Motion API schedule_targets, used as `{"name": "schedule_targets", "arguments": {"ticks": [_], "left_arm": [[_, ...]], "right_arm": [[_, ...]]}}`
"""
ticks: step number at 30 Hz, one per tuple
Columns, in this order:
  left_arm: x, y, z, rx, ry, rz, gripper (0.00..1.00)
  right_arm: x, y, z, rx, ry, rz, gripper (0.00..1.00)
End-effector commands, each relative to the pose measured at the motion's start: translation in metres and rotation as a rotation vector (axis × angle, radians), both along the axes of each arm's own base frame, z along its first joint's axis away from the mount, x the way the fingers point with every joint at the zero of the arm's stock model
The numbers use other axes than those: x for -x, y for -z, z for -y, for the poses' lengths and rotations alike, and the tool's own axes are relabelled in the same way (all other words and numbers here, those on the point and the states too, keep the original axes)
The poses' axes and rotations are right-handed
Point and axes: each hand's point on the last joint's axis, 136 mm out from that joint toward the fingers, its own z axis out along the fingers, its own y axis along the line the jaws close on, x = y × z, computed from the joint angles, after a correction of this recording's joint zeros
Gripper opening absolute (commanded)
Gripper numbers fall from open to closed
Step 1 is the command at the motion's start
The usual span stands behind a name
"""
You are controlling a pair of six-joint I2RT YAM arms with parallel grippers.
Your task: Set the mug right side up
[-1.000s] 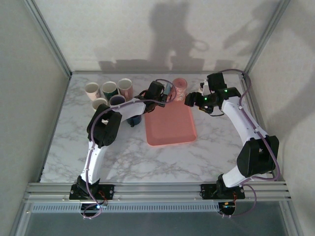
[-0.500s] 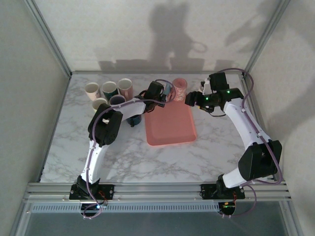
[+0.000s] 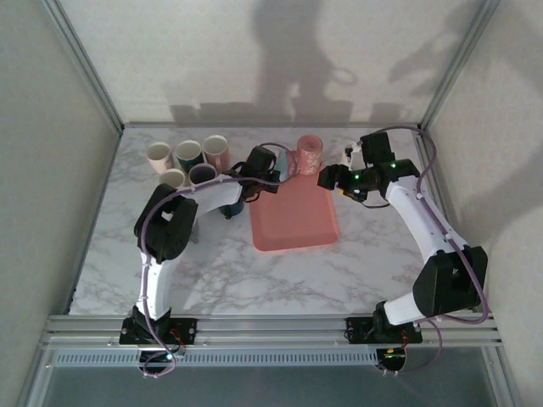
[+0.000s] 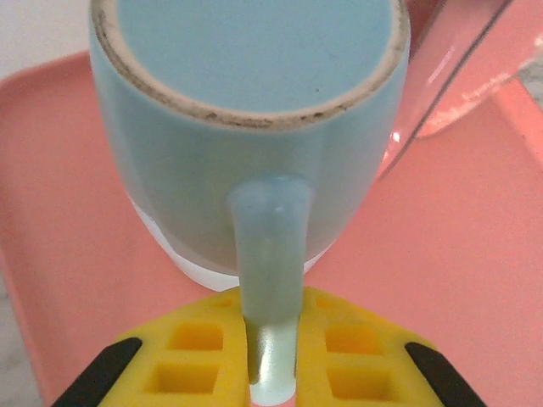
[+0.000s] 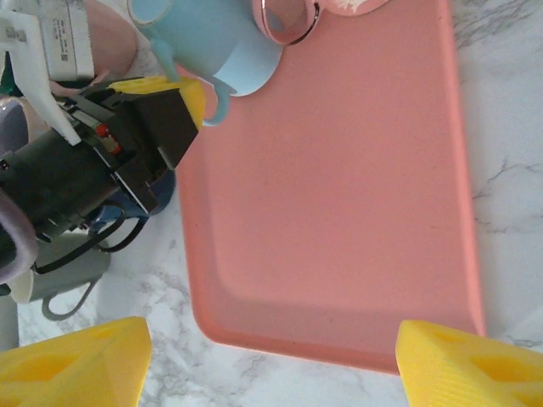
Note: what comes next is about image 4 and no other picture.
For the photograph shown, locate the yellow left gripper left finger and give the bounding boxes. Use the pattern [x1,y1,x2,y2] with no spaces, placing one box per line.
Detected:
[50,292,255,407]

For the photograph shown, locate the pink plastic tray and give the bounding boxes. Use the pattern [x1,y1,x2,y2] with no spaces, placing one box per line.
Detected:
[0,49,543,407]

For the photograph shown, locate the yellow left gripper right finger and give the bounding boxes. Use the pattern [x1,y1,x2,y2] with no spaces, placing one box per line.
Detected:
[292,287,489,407]

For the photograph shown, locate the light blue mug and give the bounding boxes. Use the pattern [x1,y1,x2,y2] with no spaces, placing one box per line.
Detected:
[87,0,411,406]

